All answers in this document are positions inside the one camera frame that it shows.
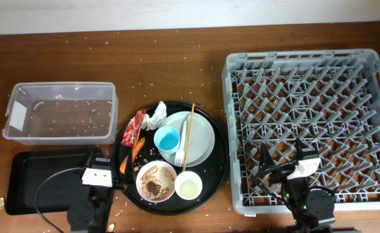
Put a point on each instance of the small white cup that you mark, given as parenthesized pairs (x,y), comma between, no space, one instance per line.
(188,185)

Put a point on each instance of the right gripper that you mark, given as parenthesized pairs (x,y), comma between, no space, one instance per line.
(267,164)

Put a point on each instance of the peanut on table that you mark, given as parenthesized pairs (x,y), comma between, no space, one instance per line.
(2,202)

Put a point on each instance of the black rectangular tray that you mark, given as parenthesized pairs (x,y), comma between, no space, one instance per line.
(30,171)

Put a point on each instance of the white bowl with food scraps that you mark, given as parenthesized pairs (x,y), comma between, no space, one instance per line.
(155,181)

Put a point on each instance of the white plastic fork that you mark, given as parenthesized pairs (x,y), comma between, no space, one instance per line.
(179,155)

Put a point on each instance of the grey dishwasher rack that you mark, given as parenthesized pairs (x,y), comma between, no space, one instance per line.
(329,99)

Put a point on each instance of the orange carrot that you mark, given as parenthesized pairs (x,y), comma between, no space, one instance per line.
(135,152)

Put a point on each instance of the clear plastic bin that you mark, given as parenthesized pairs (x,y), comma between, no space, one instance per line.
(62,113)

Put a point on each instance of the red snack wrapper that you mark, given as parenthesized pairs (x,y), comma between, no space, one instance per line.
(132,131)

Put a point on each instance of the light blue cup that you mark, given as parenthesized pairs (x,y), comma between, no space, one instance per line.
(167,139)

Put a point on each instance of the peanut near arm base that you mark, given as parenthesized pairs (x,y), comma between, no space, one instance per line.
(111,227)

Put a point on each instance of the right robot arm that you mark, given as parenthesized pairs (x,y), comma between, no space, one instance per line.
(312,207)

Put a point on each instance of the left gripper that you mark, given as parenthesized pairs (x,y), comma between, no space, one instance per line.
(119,184)

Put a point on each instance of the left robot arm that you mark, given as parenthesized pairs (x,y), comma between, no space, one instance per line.
(91,214)

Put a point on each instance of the crumpled white tissue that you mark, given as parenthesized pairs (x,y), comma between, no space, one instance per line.
(154,121)

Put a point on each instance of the wooden chopstick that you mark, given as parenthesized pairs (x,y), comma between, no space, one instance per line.
(188,137)

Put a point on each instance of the round black tray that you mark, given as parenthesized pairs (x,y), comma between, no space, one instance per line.
(212,170)

